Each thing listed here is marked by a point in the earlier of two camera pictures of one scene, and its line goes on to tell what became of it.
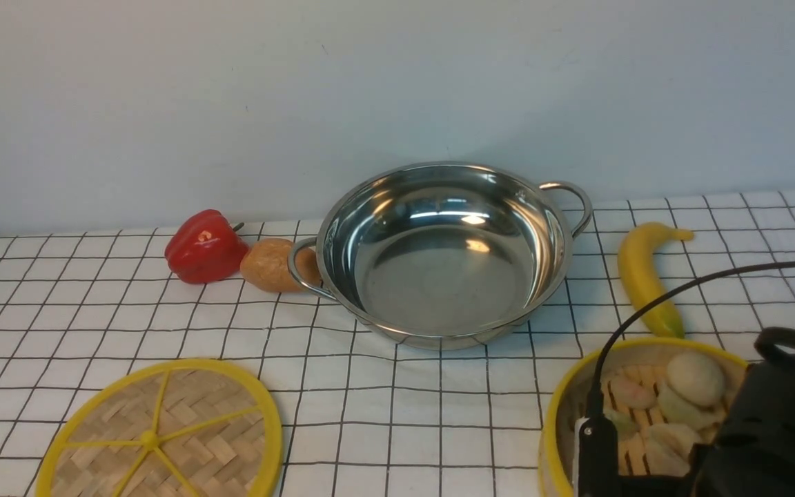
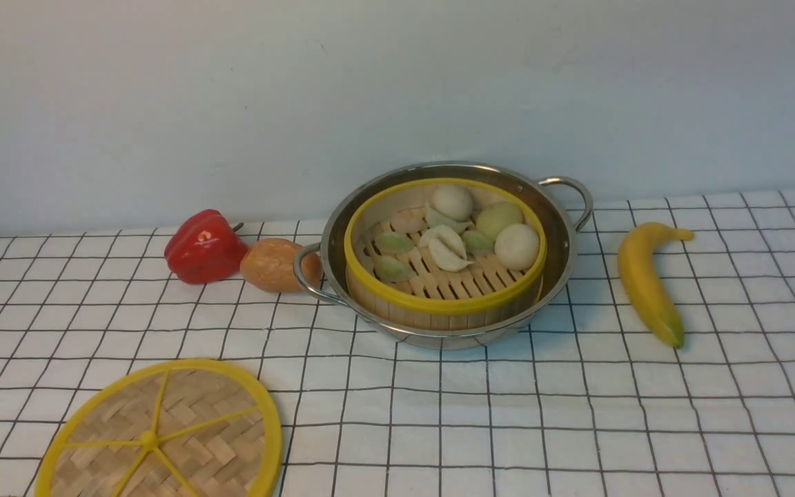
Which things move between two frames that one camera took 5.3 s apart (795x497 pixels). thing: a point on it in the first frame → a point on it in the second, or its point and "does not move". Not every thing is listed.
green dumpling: (626, 426) → (395, 243)
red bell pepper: (203, 247) does not move
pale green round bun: (682, 413) → (492, 217)
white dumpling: (669, 449) → (446, 248)
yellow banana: (644, 280) does not move
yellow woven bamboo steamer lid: (190, 428) does not move
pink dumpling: (633, 393) → (409, 220)
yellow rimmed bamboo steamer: (669, 397) → (446, 254)
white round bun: (695, 375) → (453, 201)
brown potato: (265, 264) does not move
